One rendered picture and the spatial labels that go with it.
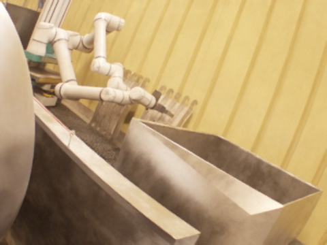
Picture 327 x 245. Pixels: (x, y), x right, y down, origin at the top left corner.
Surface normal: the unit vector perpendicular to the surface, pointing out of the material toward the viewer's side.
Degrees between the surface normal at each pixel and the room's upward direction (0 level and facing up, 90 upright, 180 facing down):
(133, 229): 90
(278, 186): 90
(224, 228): 90
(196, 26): 90
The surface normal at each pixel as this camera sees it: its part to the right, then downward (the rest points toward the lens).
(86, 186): -0.63, -0.14
